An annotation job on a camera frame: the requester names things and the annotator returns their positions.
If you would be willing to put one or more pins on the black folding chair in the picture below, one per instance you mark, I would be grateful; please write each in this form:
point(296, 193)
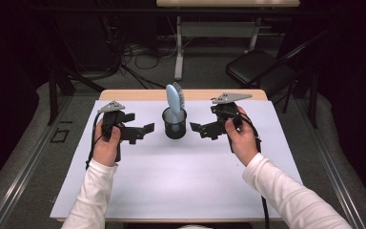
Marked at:
point(254, 66)

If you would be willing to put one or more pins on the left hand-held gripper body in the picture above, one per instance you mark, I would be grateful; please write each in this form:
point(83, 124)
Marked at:
point(111, 106)

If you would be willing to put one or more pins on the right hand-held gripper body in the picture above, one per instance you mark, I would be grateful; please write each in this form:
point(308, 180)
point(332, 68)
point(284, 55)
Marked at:
point(230, 97)

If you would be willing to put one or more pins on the light blue hairbrush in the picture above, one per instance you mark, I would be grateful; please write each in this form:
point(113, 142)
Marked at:
point(173, 98)

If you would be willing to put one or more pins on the person's right hand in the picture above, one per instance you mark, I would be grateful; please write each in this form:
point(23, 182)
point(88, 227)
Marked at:
point(244, 143)

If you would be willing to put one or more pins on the black mesh cup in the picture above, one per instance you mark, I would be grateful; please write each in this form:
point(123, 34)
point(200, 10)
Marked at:
point(171, 135)

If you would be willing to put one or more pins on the metal floor rail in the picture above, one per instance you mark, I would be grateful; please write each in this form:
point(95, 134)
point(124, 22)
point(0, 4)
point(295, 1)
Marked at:
point(330, 167)
point(28, 165)

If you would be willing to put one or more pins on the white-framed desk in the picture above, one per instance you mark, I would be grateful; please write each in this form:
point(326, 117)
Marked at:
point(217, 29)

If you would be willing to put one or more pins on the person's left hand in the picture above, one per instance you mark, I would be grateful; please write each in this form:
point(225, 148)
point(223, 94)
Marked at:
point(106, 152)

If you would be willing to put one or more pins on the person's torso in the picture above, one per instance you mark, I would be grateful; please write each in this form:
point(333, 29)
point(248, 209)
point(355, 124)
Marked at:
point(193, 227)

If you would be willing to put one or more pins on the white table sheet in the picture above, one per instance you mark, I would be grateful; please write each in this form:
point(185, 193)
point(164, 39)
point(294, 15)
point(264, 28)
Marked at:
point(184, 178)

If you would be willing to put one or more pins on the black metal stand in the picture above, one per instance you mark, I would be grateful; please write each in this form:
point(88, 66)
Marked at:
point(52, 101)
point(313, 105)

